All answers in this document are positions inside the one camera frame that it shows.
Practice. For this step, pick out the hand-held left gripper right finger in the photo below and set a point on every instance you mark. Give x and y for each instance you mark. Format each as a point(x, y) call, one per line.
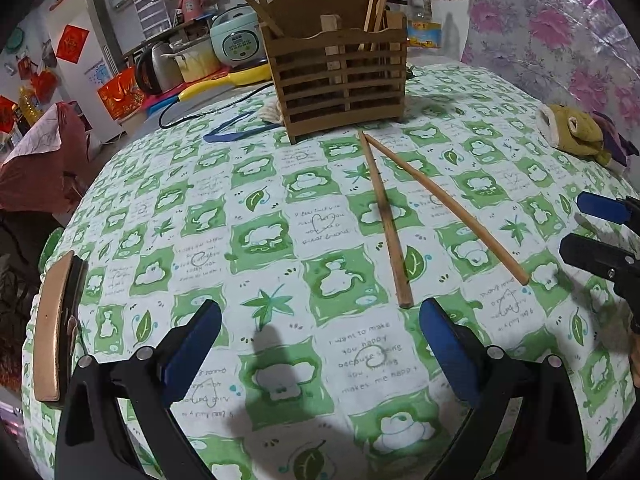
point(447, 355)

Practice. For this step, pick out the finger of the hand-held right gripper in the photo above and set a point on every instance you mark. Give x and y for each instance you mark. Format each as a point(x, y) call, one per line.
point(600, 205)
point(595, 255)

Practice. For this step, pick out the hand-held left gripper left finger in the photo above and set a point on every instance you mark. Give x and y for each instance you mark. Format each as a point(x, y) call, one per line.
point(192, 355)

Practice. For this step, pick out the slatted wooden chopstick holder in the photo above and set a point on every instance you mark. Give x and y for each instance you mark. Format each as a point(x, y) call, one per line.
point(340, 75)

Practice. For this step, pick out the purple cloth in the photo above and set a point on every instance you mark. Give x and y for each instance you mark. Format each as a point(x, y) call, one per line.
point(617, 142)

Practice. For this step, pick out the olive plush toy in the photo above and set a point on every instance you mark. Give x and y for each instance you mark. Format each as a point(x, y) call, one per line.
point(575, 127)

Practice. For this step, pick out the green patterned tablecloth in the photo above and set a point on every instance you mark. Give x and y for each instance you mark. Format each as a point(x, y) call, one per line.
point(280, 270)

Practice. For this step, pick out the brown wooden chair back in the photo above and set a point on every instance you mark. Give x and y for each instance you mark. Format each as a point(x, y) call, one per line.
point(52, 325)

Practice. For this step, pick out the pink floral cloth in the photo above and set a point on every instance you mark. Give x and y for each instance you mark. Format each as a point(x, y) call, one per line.
point(550, 35)

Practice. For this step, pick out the blue plastic strip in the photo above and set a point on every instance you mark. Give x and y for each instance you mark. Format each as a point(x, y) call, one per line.
point(230, 132)

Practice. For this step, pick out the white cover with gold fringe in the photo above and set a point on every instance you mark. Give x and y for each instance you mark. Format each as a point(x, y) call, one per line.
point(452, 25)

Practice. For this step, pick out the maroon cloth pile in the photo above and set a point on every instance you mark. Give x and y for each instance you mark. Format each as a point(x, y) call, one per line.
point(40, 160)

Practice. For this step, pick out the white tissue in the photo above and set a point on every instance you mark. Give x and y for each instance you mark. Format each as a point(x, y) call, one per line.
point(273, 111)

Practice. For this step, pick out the clear plastic oil bottle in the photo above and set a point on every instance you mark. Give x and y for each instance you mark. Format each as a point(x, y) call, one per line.
point(424, 15)

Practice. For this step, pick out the red gift bag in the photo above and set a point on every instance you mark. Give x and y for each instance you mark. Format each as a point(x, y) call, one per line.
point(120, 95)

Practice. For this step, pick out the yellow pan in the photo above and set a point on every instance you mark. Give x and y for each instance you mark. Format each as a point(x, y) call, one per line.
point(225, 82)

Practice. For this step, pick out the black and silver kettle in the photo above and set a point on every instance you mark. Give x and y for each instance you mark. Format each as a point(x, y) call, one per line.
point(155, 70)

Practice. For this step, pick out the white refrigerator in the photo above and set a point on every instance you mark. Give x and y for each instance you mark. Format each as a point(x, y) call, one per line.
point(92, 80)

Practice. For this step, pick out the steel pot with lid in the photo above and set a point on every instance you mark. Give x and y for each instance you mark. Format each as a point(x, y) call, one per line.
point(197, 60)

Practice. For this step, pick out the yellow cooking oil bottle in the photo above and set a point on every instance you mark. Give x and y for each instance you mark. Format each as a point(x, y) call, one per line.
point(30, 107)

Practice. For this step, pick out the pale green rice cooker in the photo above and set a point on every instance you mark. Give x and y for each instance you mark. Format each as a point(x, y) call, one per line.
point(237, 37)

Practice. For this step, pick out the red square fridge sticker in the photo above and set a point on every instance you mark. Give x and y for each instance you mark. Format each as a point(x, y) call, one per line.
point(72, 44)

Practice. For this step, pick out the plastic drawer tower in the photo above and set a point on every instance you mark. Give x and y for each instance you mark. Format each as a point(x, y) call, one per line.
point(149, 7)

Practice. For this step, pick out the pink thermos jug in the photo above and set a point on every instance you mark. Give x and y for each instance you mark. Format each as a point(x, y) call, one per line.
point(191, 2)

